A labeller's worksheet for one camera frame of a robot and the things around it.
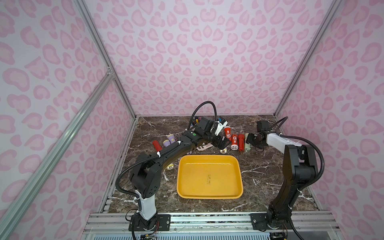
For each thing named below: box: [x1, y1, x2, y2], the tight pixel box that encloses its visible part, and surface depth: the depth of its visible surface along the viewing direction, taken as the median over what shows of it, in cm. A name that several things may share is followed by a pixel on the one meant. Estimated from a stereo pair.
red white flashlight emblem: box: [231, 134, 239, 151], surface depth 102 cm
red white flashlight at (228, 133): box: [224, 127, 232, 141], surface depth 108 cm
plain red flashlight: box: [238, 133, 245, 152], surface depth 103 cm
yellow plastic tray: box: [176, 155, 244, 200], surface depth 89 cm
